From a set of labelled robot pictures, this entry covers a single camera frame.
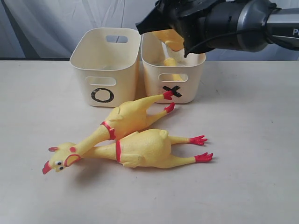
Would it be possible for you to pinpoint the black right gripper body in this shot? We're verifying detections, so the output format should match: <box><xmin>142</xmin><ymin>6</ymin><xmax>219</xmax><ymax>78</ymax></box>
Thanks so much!
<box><xmin>135</xmin><ymin>0</ymin><xmax>210</xmax><ymax>56</ymax></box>

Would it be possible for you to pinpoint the headless yellow rubber chicken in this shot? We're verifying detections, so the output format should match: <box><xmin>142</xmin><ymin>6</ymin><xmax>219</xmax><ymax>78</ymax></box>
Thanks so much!
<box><xmin>152</xmin><ymin>29</ymin><xmax>184</xmax><ymax>52</ymax></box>

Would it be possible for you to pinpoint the headless chicken with white tube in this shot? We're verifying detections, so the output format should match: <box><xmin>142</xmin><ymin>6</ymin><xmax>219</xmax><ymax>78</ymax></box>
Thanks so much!
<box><xmin>162</xmin><ymin>44</ymin><xmax>184</xmax><ymax>82</ymax></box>

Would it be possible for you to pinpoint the yellow rubber chicken with face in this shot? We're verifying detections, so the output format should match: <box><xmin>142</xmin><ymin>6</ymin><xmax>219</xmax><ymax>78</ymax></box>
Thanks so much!
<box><xmin>42</xmin><ymin>91</ymin><xmax>175</xmax><ymax>174</ymax></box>

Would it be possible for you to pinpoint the yellow rubber chicken front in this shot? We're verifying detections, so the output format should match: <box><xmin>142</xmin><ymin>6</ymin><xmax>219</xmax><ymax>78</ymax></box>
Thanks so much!
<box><xmin>48</xmin><ymin>127</ymin><xmax>214</xmax><ymax>168</ymax></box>

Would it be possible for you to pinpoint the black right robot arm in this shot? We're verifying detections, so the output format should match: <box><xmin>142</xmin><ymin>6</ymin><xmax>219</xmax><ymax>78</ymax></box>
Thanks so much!
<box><xmin>136</xmin><ymin>0</ymin><xmax>299</xmax><ymax>55</ymax></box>

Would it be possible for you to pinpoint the cream bin marked X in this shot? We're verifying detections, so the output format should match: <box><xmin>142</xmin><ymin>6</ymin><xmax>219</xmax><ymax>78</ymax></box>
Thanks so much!
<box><xmin>141</xmin><ymin>32</ymin><xmax>206</xmax><ymax>104</ymax></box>

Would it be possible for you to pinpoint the cream bin marked O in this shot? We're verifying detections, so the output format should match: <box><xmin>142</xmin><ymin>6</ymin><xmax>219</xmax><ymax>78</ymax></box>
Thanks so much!
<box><xmin>70</xmin><ymin>28</ymin><xmax>141</xmax><ymax>107</ymax></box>

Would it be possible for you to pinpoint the white backdrop curtain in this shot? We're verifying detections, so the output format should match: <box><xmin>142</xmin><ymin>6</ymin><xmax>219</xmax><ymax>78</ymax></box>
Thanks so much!
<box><xmin>0</xmin><ymin>0</ymin><xmax>299</xmax><ymax>62</ymax></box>

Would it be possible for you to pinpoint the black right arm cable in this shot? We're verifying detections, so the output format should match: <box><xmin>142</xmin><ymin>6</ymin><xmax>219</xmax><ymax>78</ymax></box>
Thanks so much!
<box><xmin>186</xmin><ymin>27</ymin><xmax>267</xmax><ymax>54</ymax></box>

